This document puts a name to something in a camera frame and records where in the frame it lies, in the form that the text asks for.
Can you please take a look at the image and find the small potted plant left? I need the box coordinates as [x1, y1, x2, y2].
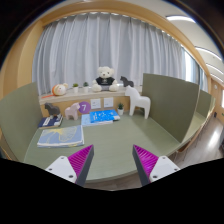
[73, 83, 79, 94]

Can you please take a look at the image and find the white teddy bear black shirt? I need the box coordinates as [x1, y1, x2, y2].
[92, 66, 118, 92]

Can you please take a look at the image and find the pink wooden horse figure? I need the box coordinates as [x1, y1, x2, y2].
[65, 103, 80, 120]

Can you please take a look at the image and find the white wall socket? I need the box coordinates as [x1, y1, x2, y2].
[90, 99, 101, 109]
[104, 97, 113, 108]

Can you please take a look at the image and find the green partition panel left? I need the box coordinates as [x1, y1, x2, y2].
[0, 83, 42, 162]

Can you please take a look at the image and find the green partition panel right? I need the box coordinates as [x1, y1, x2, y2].
[142, 73, 200, 142]

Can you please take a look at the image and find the blue book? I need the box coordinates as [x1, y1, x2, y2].
[90, 110, 120, 123]

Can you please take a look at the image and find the green partition panel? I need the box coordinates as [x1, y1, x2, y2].
[142, 73, 200, 142]
[0, 83, 42, 162]

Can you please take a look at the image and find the white wooden horse figure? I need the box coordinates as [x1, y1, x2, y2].
[125, 86, 151, 119]

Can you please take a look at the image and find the small black horse figure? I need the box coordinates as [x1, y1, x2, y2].
[120, 76, 134, 87]

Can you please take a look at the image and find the orange round plush toy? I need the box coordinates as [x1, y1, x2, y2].
[52, 83, 68, 96]

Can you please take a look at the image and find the light blue booklet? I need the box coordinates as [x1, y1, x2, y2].
[81, 114, 113, 127]

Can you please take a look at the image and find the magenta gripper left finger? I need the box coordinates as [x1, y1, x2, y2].
[46, 145, 94, 186]

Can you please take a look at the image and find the white wall socket right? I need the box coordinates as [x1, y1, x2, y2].
[104, 97, 113, 108]

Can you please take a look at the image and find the grey white curtain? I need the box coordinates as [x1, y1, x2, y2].
[32, 13, 185, 95]

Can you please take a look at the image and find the small potted plant on table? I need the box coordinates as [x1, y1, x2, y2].
[117, 103, 124, 115]

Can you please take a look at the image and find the purple round number sign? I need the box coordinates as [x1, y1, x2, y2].
[79, 101, 91, 114]

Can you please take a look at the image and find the white wall socket left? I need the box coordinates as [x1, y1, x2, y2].
[90, 99, 101, 109]

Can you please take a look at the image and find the dark navy book stack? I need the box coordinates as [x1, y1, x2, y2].
[38, 116, 63, 129]

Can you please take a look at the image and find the dark grey horse figure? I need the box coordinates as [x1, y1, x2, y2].
[45, 103, 60, 117]

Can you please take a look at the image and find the small potted plant middle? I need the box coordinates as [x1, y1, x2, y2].
[83, 82, 89, 93]

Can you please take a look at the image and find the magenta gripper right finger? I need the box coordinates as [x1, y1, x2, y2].
[132, 145, 180, 186]

